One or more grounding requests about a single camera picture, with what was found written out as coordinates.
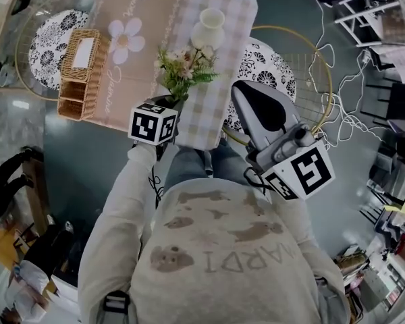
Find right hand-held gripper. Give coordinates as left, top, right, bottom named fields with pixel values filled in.
left=230, top=80, right=336, bottom=201

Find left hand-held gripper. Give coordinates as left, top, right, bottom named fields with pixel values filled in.
left=127, top=94, right=187, bottom=146

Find pink white artificial flowers bunch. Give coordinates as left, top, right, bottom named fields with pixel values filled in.
left=154, top=45, right=220, bottom=103

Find white ceramic vase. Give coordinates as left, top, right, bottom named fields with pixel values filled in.
left=190, top=7, right=227, bottom=51

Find person's right forearm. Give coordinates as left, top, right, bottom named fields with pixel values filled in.
left=271, top=194, right=321, bottom=252

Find person's left forearm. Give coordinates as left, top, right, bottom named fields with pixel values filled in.
left=97, top=142, right=163, bottom=242

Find pink checked cloth covered table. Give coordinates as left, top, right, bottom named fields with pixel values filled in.
left=82, top=0, right=259, bottom=151

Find black white floral cushion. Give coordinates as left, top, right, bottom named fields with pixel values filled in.
left=222, top=38, right=296, bottom=133
left=28, top=9, right=88, bottom=90

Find person's right leg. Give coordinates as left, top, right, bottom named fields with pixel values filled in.
left=209, top=138, right=257, bottom=187

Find person's leg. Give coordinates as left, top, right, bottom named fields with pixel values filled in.
left=209, top=138, right=257, bottom=187
left=163, top=145, right=213, bottom=195

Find person's left leg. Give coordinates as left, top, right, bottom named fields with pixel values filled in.
left=163, top=145, right=213, bottom=195

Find wicker basket organizer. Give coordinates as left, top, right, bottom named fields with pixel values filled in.
left=56, top=28, right=111, bottom=122

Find white tissue pack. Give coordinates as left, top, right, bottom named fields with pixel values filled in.
left=72, top=38, right=95, bottom=70

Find wooden floor board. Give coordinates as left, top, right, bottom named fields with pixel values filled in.
left=22, top=146, right=51, bottom=229

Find dark grey chair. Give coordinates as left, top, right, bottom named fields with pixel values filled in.
left=360, top=81, right=405, bottom=133

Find black metal shelf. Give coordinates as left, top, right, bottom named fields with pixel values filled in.
left=359, top=136, right=405, bottom=225

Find pale checked cloth side table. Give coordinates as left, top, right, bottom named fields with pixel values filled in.
left=371, top=0, right=405, bottom=90

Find pale green watering can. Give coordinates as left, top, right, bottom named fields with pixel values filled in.
left=0, top=62, right=18, bottom=87

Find person's torso in beige sweatshirt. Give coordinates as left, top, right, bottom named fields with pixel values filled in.
left=77, top=177, right=352, bottom=324

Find light wooden side table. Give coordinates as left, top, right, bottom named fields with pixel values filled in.
left=0, top=0, right=24, bottom=90

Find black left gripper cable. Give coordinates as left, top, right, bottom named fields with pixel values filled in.
left=148, top=143, right=165, bottom=209

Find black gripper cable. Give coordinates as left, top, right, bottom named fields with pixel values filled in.
left=243, top=167, right=267, bottom=195
left=148, top=143, right=165, bottom=209

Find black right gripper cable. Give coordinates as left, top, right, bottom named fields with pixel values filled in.
left=243, top=167, right=267, bottom=195

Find gold wire round chair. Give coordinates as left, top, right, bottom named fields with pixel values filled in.
left=15, top=0, right=99, bottom=103
left=221, top=25, right=333, bottom=146

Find tangled white floor cables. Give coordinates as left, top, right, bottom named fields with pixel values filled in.
left=306, top=0, right=389, bottom=151

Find white frame shelf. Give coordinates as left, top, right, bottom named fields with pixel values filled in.
left=333, top=0, right=402, bottom=49

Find black strap buckle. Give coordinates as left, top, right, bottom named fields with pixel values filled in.
left=103, top=290, right=129, bottom=317

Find grey shoulder strap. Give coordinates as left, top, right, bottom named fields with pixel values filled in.
left=315, top=275, right=352, bottom=324

